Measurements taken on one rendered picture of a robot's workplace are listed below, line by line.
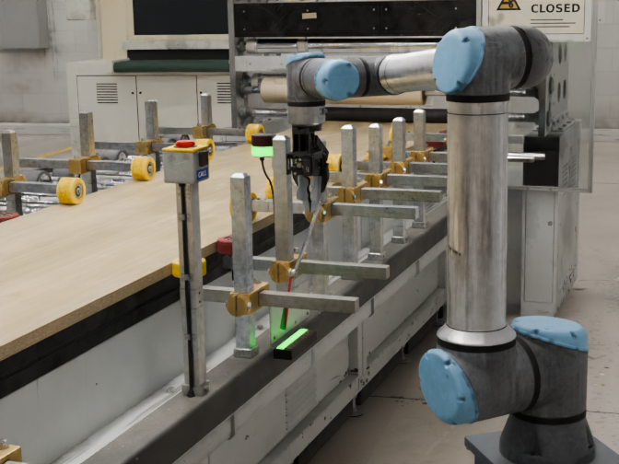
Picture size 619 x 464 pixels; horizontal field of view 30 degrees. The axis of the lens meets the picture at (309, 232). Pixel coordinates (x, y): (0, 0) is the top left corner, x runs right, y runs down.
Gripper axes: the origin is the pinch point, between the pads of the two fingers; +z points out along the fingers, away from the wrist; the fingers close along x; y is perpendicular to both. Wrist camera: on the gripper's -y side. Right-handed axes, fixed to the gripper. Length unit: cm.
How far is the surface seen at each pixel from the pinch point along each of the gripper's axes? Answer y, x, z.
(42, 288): 50, -44, 11
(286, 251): 0.7, -6.5, 11.6
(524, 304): -255, 6, 92
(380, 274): -3.6, 16.2, 16.9
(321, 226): -24.3, -6.7, 10.4
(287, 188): 0.0, -6.1, -4.1
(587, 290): -321, 26, 101
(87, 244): 9, -58, 11
